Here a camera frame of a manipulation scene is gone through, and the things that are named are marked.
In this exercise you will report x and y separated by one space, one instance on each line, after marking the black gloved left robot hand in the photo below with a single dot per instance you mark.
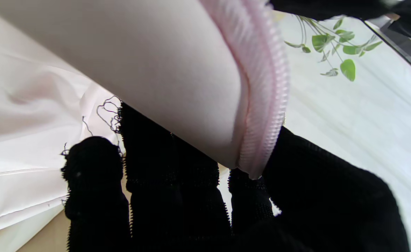
331 8

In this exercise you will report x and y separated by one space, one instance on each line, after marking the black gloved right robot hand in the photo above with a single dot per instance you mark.
317 203

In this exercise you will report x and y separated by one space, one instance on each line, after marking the pale pink backpack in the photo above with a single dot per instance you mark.
139 63

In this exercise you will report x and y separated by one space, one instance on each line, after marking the small green houseplant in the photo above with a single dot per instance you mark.
319 42

